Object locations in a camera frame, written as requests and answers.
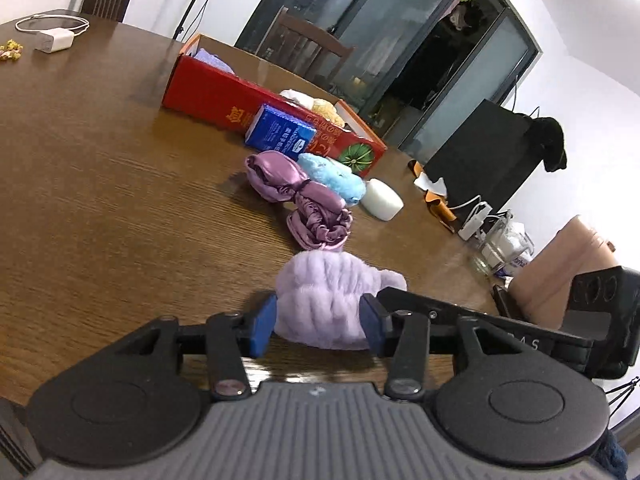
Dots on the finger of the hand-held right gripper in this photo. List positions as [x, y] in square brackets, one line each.
[490, 310]

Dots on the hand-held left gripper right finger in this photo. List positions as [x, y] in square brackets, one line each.
[373, 325]

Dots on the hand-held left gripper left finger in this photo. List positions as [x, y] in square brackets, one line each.
[262, 325]

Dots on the light purple fluffy headband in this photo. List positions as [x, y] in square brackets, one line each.
[325, 305]

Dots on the purple satin cloth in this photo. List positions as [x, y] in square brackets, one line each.
[305, 200]

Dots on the light blue plush toy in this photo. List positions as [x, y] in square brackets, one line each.
[332, 179]

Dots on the blue tissue pack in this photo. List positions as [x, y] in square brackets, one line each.
[280, 132]

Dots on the white and yellow plush toy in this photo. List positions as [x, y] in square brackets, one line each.
[320, 105]

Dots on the red cardboard box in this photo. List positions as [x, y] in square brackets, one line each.
[210, 92]

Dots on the purple knitted cloth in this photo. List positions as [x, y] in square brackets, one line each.
[210, 57]

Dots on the black smartphone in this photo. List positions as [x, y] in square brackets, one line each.
[502, 297]

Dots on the white tissue pack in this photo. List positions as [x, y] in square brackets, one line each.
[517, 264]

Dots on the clear plastic jar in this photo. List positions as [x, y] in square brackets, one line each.
[502, 247]

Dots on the white power adapter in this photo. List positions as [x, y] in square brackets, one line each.
[472, 221]

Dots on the orange and white wrapper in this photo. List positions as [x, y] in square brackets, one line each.
[432, 195]

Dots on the black cloth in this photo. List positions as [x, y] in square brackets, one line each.
[550, 142]

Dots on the dark framed sliding glass door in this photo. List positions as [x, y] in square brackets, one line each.
[400, 45]

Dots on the white charger plug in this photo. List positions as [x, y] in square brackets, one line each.
[54, 40]

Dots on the small yellow dried flowers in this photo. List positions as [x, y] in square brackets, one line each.
[10, 52]

